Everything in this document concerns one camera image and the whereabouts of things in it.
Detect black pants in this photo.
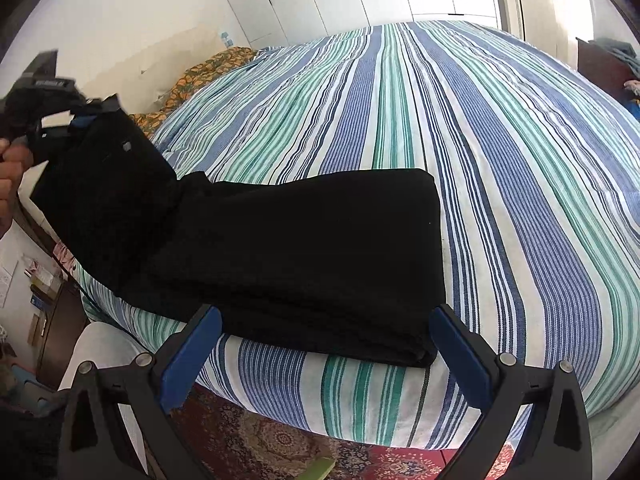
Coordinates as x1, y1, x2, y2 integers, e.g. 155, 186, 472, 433
30, 112, 445, 367

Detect left hand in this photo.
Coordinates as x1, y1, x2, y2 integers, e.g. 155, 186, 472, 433
0, 138, 34, 237

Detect beige headboard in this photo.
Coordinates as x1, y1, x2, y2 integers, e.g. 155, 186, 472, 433
56, 24, 224, 114

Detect wooden nightstand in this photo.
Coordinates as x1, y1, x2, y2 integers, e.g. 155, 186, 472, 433
23, 271, 88, 389

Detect red patterned rug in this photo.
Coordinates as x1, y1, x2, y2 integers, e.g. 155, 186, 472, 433
169, 383, 516, 480

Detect orange floral blanket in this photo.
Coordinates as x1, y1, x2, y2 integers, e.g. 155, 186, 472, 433
129, 47, 257, 139

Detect striped blue green bedsheet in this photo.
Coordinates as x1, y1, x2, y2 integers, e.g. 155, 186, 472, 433
74, 19, 640, 451

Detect laundry basket with clothes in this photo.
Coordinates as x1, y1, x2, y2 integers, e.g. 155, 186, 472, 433
624, 79, 640, 120

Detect dark wooden cabinet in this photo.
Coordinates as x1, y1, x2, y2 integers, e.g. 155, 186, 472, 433
577, 39, 639, 105

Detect teal cloth on cabinet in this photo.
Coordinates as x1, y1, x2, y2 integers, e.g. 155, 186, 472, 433
591, 38, 640, 78

